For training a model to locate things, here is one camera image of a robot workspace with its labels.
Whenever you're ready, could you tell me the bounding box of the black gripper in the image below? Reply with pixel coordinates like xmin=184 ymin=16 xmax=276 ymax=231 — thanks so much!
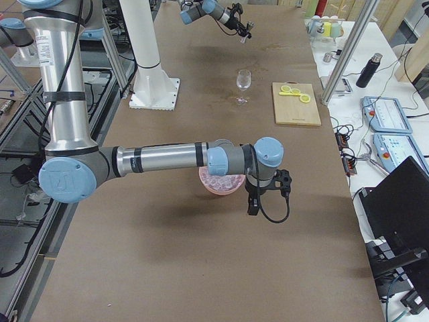
xmin=226 ymin=13 xmax=255 ymax=38
xmin=245 ymin=182 xmax=265 ymax=215

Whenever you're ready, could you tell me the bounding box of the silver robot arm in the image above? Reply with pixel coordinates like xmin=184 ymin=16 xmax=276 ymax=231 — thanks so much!
xmin=177 ymin=0 xmax=255 ymax=43
xmin=18 ymin=1 xmax=292 ymax=223

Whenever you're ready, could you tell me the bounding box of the pink bowl of ice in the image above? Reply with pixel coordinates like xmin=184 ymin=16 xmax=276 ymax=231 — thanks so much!
xmin=198 ymin=167 xmax=245 ymax=196

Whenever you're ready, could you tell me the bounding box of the clear wine glass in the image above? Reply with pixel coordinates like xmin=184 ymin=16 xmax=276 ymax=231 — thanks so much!
xmin=236 ymin=69 xmax=251 ymax=105

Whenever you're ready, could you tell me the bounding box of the lemon slice far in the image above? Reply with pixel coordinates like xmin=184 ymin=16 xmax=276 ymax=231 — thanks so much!
xmin=280 ymin=85 xmax=291 ymax=93

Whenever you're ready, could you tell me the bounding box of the lemon slice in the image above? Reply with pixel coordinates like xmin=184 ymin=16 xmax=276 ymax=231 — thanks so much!
xmin=300 ymin=95 xmax=311 ymax=103
xmin=290 ymin=88 xmax=301 ymax=96
xmin=280 ymin=85 xmax=291 ymax=93

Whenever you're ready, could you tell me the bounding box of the cup rack with cups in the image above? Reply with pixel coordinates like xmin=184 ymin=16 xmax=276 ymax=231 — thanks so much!
xmin=305 ymin=15 xmax=345 ymax=42

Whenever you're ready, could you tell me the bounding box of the lemon slice middle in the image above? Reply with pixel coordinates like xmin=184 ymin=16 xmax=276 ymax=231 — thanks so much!
xmin=290 ymin=88 xmax=301 ymax=96

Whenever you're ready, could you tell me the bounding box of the lemon slice near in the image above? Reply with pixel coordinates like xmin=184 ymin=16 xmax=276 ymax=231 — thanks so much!
xmin=300 ymin=95 xmax=311 ymax=103

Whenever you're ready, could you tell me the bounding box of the bamboo cutting board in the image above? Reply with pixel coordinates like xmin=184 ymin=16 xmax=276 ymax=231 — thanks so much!
xmin=272 ymin=82 xmax=321 ymax=126

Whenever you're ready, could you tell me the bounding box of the black water bottle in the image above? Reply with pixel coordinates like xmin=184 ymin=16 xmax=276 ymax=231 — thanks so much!
xmin=356 ymin=52 xmax=383 ymax=88

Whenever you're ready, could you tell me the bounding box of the teach pendant near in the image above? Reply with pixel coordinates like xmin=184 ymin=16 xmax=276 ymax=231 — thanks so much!
xmin=373 ymin=132 xmax=428 ymax=173

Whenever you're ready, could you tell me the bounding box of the teach pendant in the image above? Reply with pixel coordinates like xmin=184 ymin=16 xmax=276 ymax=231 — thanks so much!
xmin=361 ymin=96 xmax=413 ymax=134
xmin=373 ymin=132 xmax=428 ymax=173

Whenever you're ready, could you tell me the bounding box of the teach pendant far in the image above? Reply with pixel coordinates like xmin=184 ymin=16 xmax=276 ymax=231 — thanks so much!
xmin=361 ymin=96 xmax=413 ymax=134

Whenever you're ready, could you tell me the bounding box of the aluminium frame post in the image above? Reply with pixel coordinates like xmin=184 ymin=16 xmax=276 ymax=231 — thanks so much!
xmin=321 ymin=0 xmax=380 ymax=105

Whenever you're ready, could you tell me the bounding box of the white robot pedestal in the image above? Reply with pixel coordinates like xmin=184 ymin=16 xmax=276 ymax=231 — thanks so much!
xmin=120 ymin=0 xmax=180 ymax=111

